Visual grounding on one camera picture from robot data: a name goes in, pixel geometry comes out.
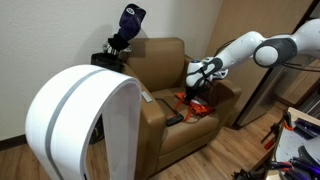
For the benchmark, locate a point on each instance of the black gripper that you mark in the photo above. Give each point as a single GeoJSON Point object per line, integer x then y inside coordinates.
{"type": "Point", "coordinates": [196, 89]}

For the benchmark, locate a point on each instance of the purple golf club headcover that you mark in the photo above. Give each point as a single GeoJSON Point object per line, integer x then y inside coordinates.
{"type": "Point", "coordinates": [130, 21]}

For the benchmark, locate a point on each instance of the black bicycle U-lock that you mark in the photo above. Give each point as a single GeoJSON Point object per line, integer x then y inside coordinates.
{"type": "Point", "coordinates": [172, 115]}

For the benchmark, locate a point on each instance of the brown wooden door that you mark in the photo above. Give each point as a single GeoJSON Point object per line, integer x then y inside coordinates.
{"type": "Point", "coordinates": [233, 20]}

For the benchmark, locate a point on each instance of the grey remote control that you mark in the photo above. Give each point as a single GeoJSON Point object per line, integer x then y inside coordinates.
{"type": "Point", "coordinates": [146, 96]}

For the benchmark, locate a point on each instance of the white robot mounting table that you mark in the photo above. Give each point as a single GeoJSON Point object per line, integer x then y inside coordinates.
{"type": "Point", "coordinates": [293, 143]}

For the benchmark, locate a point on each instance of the black purple-lit controller box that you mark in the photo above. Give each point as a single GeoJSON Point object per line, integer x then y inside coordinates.
{"type": "Point", "coordinates": [308, 128]}

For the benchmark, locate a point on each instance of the white bladeless tower fan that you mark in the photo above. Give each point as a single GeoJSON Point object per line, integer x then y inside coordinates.
{"type": "Point", "coordinates": [76, 123]}

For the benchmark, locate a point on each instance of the black golf bag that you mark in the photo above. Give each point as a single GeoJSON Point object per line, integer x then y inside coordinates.
{"type": "Point", "coordinates": [106, 61]}

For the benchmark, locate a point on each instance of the black clamp with orange grip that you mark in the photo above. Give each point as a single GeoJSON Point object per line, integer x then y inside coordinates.
{"type": "Point", "coordinates": [263, 168]}

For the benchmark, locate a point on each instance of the orange snack bag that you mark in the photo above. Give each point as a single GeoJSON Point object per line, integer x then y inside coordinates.
{"type": "Point", "coordinates": [196, 106]}

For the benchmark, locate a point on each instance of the silver golf club heads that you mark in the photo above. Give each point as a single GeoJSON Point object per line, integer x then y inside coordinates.
{"type": "Point", "coordinates": [111, 49]}

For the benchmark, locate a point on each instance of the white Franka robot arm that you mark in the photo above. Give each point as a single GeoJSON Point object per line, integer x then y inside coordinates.
{"type": "Point", "coordinates": [253, 53]}

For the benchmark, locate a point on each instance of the brown leather armchair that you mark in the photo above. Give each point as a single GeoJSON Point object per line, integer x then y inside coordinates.
{"type": "Point", "coordinates": [166, 100]}

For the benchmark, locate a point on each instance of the black golf club headcover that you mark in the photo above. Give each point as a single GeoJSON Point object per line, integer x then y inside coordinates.
{"type": "Point", "coordinates": [117, 41]}

